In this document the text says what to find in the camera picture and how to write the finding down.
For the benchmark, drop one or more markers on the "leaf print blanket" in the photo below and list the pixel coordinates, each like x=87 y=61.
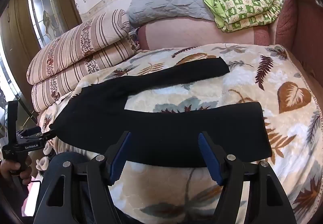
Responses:
x=227 y=118

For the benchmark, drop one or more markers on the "pink sofa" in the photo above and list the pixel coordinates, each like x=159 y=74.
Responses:
x=287 y=12

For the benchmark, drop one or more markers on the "black pants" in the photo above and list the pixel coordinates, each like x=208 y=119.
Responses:
x=161 y=128

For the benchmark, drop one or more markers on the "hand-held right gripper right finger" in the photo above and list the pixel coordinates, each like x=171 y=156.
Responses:
x=210 y=158

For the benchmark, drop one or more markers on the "green patterned folded blanket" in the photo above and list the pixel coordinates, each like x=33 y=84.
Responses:
x=244 y=4

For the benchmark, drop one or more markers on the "wooden door with glass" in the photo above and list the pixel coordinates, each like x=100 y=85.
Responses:
x=37 y=17

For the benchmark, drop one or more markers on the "person's left hand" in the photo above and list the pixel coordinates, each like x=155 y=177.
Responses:
x=21 y=172

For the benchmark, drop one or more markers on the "striped folded quilt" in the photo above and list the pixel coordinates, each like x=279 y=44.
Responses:
x=83 y=50

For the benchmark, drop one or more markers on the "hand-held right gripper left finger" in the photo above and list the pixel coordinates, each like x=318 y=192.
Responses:
x=118 y=156

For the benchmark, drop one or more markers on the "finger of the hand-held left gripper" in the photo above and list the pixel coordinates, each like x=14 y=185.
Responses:
x=49 y=134

